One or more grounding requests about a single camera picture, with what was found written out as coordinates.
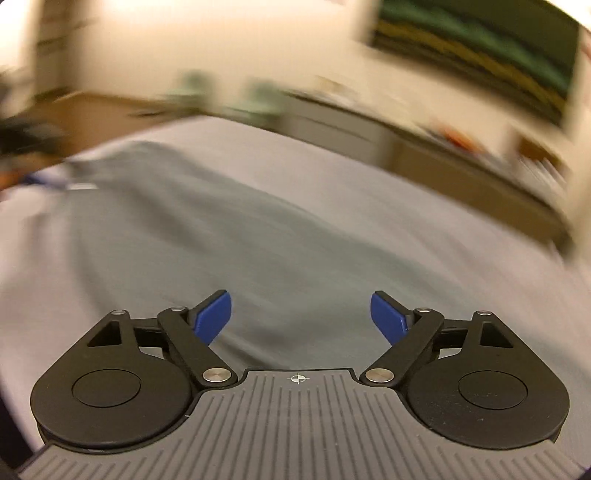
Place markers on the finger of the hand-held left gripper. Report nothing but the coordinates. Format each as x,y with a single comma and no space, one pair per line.
51,181

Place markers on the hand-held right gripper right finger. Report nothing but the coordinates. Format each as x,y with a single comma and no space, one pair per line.
390,318

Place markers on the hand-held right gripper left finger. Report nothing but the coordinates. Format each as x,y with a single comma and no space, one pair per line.
212,316

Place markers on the grey knit garment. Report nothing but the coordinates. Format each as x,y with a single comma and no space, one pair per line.
207,240

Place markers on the low television cabinet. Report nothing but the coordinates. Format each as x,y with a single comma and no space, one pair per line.
415,161

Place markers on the green child chair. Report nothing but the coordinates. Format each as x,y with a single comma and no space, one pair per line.
261,97
191,83

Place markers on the red plate of fruit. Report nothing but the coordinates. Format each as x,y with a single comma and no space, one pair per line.
455,136

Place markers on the dark patterned wall hanging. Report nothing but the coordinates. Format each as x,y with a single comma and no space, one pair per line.
480,55

